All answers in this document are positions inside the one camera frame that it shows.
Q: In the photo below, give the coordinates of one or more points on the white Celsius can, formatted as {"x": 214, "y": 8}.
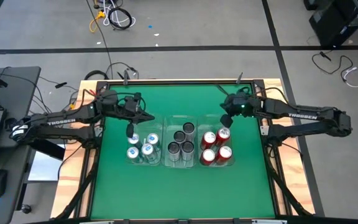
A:
{"x": 179, "y": 136}
{"x": 189, "y": 127}
{"x": 187, "y": 147}
{"x": 173, "y": 147}

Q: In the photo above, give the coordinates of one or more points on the green table mat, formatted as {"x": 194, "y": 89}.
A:
{"x": 182, "y": 193}

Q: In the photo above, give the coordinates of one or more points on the clear plastic bin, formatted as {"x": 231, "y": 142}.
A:
{"x": 154, "y": 124}
{"x": 171, "y": 124}
{"x": 204, "y": 123}

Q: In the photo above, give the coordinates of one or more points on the red cola can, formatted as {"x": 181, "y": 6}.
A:
{"x": 208, "y": 154}
{"x": 209, "y": 136}
{"x": 225, "y": 152}
{"x": 223, "y": 132}

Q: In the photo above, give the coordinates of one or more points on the black desk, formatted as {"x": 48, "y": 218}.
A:
{"x": 17, "y": 93}

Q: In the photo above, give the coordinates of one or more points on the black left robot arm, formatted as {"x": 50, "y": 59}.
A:
{"x": 61, "y": 122}

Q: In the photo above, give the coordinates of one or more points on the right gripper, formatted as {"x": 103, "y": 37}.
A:
{"x": 241, "y": 107}

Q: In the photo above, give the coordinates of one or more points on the black power adapter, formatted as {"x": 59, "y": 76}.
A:
{"x": 61, "y": 84}

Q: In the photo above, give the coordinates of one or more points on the black table frame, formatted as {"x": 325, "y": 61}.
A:
{"x": 154, "y": 82}

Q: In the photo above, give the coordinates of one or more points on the black caster wheel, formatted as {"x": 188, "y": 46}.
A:
{"x": 26, "y": 209}

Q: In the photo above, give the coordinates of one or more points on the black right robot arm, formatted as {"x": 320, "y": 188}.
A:
{"x": 303, "y": 115}

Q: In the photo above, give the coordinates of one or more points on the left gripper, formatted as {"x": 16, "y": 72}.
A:
{"x": 126, "y": 109}

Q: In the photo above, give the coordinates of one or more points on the black frame strut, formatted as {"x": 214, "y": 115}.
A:
{"x": 125, "y": 77}
{"x": 240, "y": 78}
{"x": 286, "y": 189}
{"x": 79, "y": 193}

